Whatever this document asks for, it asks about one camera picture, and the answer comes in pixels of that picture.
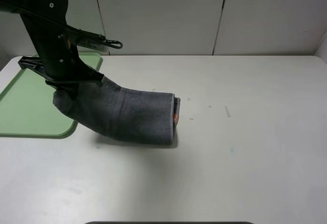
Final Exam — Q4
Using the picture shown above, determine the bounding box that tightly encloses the grey towel with orange pattern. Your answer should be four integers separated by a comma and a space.
53, 78, 180, 147

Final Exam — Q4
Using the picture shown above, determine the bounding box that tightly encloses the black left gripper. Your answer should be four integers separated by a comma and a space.
18, 14, 104, 100

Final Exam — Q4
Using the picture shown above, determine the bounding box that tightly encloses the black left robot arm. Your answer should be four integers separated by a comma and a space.
1, 0, 104, 98

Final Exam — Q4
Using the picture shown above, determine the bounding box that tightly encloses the green plastic tray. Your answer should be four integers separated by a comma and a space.
0, 52, 103, 139

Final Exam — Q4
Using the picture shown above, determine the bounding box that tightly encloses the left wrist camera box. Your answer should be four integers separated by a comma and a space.
76, 30, 123, 52

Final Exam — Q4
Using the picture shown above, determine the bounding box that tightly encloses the clear tape strip right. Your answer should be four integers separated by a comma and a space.
225, 106, 231, 118

